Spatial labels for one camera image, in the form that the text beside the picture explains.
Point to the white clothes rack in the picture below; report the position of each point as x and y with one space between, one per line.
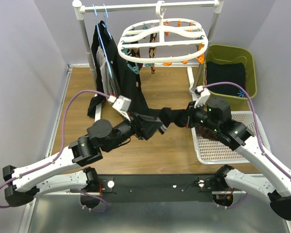
81 10

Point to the white round clip hanger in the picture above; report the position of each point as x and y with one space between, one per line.
163 32

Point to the green laundry bin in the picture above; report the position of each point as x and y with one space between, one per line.
223 54

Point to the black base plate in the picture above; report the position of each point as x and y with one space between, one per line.
160 187

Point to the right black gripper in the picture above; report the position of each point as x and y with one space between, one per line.
191 110

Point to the black cloth in bin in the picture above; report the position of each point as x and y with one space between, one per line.
234 73

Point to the black hanging garment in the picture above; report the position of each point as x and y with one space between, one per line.
129 82

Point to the white perforated basket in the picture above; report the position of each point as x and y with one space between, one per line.
211 152

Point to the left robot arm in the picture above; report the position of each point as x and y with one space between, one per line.
28 182

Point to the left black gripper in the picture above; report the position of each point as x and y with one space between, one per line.
144 127

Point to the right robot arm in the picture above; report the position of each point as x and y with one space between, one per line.
275 188

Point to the argyle brown sock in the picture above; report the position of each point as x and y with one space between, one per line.
152 51
135 52

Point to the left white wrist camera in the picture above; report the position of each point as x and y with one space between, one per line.
121 104

